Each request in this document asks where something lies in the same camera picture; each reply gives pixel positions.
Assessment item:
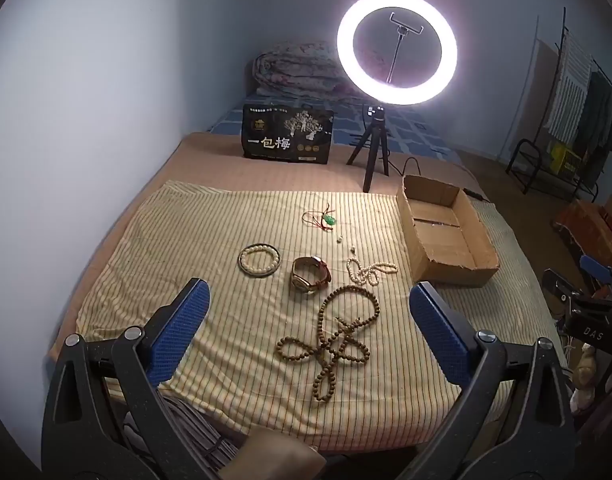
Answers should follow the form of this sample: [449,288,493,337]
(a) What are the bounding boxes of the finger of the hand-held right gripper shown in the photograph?
[542,268,593,312]
[580,254,612,288]

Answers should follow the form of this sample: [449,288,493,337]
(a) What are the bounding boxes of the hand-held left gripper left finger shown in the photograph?
[41,277,212,480]

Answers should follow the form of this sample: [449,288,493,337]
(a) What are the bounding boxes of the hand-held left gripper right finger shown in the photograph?
[408,281,579,480]

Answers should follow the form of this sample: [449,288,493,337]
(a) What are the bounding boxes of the white bead bracelet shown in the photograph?
[238,242,282,277]

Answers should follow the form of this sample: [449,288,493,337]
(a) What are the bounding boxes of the white bead necklace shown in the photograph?
[346,255,399,287]

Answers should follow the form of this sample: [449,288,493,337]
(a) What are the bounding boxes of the brown wooden bead necklace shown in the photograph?
[277,284,380,403]

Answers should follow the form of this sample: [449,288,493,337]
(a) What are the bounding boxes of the brown strap wristwatch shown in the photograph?
[291,256,333,295]

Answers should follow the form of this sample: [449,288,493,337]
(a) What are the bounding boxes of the orange cardboard box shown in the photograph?
[553,199,612,272]

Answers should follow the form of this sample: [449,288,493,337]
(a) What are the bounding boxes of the beige plush toy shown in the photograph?
[567,345,598,413]

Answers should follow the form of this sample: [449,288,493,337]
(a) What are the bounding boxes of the yellow striped cloth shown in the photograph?
[77,180,569,453]

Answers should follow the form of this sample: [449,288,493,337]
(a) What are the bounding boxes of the yellow box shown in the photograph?
[550,142,583,177]

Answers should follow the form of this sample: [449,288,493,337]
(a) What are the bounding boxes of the dark hanging clothes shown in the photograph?
[573,72,612,187]

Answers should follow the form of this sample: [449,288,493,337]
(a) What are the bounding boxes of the tan rounded block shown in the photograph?
[218,427,323,480]

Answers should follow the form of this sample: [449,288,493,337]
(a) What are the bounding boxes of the tan bed sheet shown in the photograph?
[46,132,572,456]

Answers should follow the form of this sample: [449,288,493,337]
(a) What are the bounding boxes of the beige leaning board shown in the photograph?
[496,39,562,161]

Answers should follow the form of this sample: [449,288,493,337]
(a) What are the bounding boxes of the white striped towel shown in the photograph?
[545,40,595,138]

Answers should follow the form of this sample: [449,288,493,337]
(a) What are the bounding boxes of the black tripod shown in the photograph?
[346,104,392,193]

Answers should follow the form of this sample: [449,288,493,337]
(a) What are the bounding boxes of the black clothes rack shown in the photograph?
[536,7,612,196]

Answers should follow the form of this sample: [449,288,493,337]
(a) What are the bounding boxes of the phone holder clamp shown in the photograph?
[387,11,425,86]

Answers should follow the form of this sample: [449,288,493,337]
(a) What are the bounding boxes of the folded floral quilt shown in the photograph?
[251,41,358,97]

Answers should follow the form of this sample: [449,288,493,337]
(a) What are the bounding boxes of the black metal frame stand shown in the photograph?
[506,139,593,197]

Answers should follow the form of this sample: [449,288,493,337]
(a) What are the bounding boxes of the green pendant on red cord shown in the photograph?
[302,204,339,233]

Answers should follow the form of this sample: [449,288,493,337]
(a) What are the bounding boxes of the black power cable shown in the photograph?
[386,157,488,204]

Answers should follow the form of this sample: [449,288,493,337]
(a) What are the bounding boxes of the white ring light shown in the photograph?
[336,0,458,107]

